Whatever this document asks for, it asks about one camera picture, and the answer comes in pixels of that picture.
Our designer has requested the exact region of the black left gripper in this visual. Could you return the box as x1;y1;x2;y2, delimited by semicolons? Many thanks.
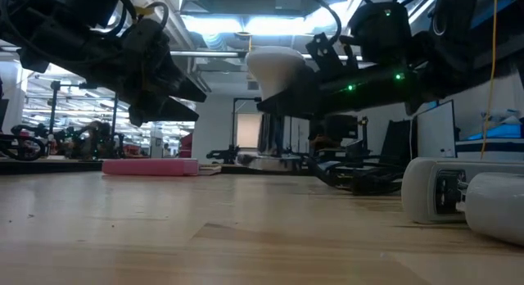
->
81;18;208;128

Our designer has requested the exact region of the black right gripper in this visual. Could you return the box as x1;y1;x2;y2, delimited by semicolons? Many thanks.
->
256;65;370;120

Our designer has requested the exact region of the black lamp cord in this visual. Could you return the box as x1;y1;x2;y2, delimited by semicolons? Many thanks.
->
305;152;405;197

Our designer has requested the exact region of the person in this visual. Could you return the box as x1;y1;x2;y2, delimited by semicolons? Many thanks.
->
309;129;329;154

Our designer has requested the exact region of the black monitor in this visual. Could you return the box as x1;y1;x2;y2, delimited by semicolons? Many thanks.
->
378;119;413;163
323;114;361;141

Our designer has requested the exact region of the pink sponge block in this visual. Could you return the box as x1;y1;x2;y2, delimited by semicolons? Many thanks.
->
101;157;201;177

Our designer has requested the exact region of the grey stapler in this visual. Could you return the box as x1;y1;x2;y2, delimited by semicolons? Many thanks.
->
400;156;524;247

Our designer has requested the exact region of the white plastic bag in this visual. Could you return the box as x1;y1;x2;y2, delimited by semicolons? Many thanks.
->
482;108;524;127

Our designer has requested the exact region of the blue and white box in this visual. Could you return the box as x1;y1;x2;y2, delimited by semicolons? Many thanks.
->
455;123;524;162

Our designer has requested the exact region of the black background frame stand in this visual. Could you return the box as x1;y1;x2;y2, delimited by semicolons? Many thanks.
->
48;80;121;160

